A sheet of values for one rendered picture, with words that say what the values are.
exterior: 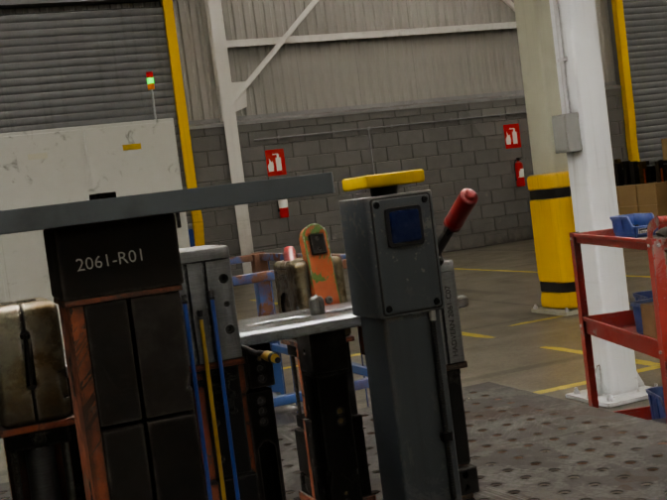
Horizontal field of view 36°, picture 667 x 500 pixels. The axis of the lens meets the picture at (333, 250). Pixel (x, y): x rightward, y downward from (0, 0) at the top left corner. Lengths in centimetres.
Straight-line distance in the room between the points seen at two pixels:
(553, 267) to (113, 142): 387
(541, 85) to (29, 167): 425
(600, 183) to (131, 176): 510
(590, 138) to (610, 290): 73
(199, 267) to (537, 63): 737
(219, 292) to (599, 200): 414
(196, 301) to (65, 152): 812
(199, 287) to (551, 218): 727
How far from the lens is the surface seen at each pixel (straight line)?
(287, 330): 120
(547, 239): 832
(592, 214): 509
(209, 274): 105
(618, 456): 166
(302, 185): 88
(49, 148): 914
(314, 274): 144
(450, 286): 116
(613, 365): 518
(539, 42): 832
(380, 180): 95
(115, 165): 921
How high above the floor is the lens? 115
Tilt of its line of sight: 3 degrees down
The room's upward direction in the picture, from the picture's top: 7 degrees counter-clockwise
